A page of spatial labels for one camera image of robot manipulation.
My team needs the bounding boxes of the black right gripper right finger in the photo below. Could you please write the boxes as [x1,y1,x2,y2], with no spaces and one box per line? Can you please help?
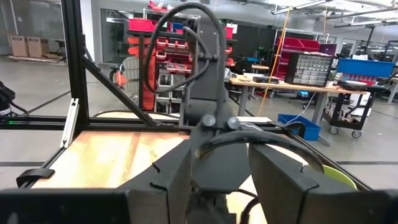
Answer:
[248,143,398,224]

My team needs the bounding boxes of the cardboard box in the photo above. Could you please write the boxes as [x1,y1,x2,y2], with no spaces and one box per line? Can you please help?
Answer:
[9,35,29,58]
[26,36,44,58]

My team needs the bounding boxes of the blue plastic bin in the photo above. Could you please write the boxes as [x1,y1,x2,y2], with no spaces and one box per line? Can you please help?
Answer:
[277,113,322,141]

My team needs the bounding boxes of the black wheeled cart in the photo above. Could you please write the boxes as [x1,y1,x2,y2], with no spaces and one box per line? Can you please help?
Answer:
[322,85,388,139]

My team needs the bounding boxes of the yellow hanging cable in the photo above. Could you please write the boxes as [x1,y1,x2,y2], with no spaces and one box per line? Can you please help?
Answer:
[257,6,292,118]

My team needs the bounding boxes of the shelf with red bins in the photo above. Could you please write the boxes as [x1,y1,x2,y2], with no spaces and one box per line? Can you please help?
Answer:
[126,1,237,114]

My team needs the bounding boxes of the large blue tote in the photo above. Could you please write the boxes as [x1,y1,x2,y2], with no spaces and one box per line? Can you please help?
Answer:
[337,58,396,78]

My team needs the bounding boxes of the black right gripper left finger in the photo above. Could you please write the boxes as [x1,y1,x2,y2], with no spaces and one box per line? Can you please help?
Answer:
[0,139,193,224]

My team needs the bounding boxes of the rack with red bins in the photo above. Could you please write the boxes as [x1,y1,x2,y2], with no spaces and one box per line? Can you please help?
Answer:
[273,35,321,80]

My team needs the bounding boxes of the small parts drawer cabinet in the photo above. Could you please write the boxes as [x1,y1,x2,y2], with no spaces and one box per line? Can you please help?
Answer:
[285,52,335,87]

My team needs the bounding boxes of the black frame clip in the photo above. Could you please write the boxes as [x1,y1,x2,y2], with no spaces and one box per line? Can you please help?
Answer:
[16,167,56,189]

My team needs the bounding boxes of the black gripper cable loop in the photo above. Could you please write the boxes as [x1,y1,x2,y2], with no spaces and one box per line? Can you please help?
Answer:
[195,129,325,174]

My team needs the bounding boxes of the white metal bracket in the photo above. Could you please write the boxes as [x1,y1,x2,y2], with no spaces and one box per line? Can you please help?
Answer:
[60,98,80,149]

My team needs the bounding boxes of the dark mug with green inside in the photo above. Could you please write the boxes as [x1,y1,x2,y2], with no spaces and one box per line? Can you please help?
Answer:
[322,164,358,190]

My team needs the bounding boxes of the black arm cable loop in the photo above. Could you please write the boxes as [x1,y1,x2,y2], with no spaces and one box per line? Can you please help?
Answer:
[143,2,226,95]

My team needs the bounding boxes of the purple box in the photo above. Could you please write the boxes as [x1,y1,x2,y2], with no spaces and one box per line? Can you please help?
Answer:
[319,43,338,57]

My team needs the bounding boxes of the black aluminium table frame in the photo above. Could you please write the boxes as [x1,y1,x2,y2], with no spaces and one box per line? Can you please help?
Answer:
[0,0,374,191]

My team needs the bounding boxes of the wooden workbench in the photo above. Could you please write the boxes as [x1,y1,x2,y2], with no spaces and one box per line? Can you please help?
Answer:
[228,74,369,125]

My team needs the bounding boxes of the white cable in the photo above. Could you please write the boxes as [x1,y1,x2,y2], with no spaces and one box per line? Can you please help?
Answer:
[284,92,318,126]

